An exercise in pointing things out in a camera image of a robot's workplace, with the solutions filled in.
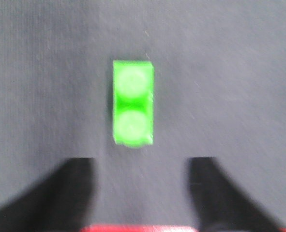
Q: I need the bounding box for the green two-stud block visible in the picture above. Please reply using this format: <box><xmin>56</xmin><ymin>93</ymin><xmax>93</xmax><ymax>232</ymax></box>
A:
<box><xmin>112</xmin><ymin>60</ymin><xmax>155</xmax><ymax>148</ymax></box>

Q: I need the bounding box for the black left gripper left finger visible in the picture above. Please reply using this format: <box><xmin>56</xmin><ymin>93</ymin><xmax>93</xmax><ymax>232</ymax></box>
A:
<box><xmin>0</xmin><ymin>158</ymin><xmax>96</xmax><ymax>232</ymax></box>

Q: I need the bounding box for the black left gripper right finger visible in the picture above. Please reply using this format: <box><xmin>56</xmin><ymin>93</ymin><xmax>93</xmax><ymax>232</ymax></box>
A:
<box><xmin>188</xmin><ymin>157</ymin><xmax>281</xmax><ymax>232</ymax></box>

